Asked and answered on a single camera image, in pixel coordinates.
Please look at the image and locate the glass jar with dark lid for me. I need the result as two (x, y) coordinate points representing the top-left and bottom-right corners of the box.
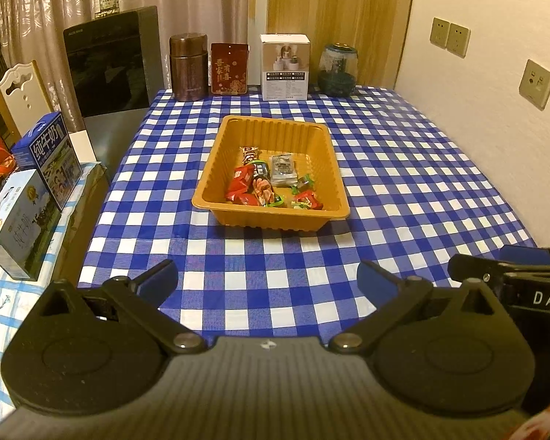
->
(318, 43), (358, 98)

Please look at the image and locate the green candy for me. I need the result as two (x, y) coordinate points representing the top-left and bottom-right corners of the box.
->
(291, 173), (315, 194)

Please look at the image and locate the blue white checked tablecloth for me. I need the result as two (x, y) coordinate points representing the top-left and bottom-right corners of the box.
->
(78, 86), (539, 335)

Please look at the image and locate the red gift box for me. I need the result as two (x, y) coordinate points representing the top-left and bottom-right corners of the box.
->
(210, 43), (249, 96)

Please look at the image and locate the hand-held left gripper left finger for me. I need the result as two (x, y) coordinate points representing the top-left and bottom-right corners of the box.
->
(27, 260), (208, 355)

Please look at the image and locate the red white printed cloth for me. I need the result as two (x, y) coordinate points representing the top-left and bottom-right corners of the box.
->
(509, 403), (550, 440)

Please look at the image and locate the small jar with yellow lid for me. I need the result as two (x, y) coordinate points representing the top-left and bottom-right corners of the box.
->
(93, 0), (120, 20)

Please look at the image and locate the light wooden panel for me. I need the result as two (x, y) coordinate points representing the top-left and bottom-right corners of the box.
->
(267, 0), (417, 90)

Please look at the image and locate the white chair back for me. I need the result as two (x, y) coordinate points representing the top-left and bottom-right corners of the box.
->
(0, 59), (44, 143)

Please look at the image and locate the black glass appliance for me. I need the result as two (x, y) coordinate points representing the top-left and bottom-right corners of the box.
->
(63, 6), (160, 166)

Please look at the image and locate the red candy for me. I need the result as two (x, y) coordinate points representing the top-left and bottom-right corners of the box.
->
(292, 190), (324, 210)

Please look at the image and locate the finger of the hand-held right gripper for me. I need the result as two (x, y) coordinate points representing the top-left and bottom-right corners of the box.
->
(499, 245), (550, 267)
(448, 254), (508, 293)

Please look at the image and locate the blue milk carton box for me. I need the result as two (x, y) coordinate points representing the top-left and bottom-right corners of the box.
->
(11, 111), (83, 212)

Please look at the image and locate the clear silver snack packet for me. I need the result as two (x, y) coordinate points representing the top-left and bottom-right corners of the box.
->
(269, 153), (298, 188)

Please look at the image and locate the brown metal canister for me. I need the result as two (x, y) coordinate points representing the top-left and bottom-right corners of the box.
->
(169, 32), (209, 100)

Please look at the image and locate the white product box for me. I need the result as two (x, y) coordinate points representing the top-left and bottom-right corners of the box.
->
(260, 33), (311, 100)

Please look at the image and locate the yellow plastic tray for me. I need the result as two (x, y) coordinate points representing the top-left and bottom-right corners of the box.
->
(191, 115), (350, 230)

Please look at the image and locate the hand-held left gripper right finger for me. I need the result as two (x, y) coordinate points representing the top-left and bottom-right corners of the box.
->
(329, 260), (509, 355)

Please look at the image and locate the large beige outlet panel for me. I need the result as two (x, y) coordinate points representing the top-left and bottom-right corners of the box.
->
(519, 59), (550, 111)

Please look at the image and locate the beige wall socket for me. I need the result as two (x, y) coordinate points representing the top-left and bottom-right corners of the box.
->
(430, 17), (451, 49)
(446, 23), (472, 59)

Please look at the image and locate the pale blue milk box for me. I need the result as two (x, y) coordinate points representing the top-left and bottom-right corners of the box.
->
(0, 169), (65, 281)

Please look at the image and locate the long green black snack packet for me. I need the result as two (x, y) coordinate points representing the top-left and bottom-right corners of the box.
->
(250, 161), (282, 207)

